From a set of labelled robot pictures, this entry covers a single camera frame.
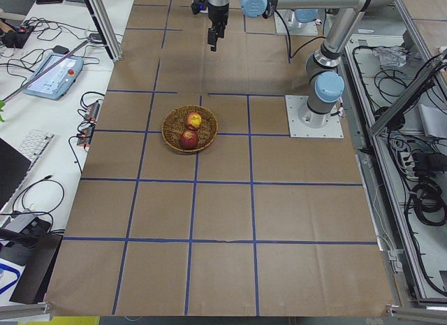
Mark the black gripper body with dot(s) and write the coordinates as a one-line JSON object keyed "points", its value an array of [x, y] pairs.
{"points": [[218, 11]]}

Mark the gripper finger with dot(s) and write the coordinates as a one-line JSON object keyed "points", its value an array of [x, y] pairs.
{"points": [[212, 39], [221, 29]]}

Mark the red yellow apple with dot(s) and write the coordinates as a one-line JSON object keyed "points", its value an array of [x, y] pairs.
{"points": [[193, 121]]}

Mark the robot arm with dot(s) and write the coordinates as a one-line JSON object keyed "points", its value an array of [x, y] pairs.
{"points": [[327, 86]]}

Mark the woven wicker basket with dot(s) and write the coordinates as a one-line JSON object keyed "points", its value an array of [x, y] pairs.
{"points": [[174, 125]]}

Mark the dark red apple in basket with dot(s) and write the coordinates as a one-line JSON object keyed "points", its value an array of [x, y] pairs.
{"points": [[189, 139]]}

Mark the blue teach pendant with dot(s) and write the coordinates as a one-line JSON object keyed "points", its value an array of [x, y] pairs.
{"points": [[56, 82]]}

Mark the white keyboard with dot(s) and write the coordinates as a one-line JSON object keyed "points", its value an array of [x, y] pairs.
{"points": [[34, 145]]}

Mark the black laptop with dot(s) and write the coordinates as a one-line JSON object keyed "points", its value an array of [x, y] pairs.
{"points": [[14, 168]]}

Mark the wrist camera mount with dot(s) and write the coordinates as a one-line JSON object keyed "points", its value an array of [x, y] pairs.
{"points": [[199, 6]]}

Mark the aluminium frame post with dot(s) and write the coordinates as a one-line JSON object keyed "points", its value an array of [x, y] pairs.
{"points": [[104, 28]]}

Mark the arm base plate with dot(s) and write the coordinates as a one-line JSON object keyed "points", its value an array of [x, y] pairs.
{"points": [[314, 129]]}

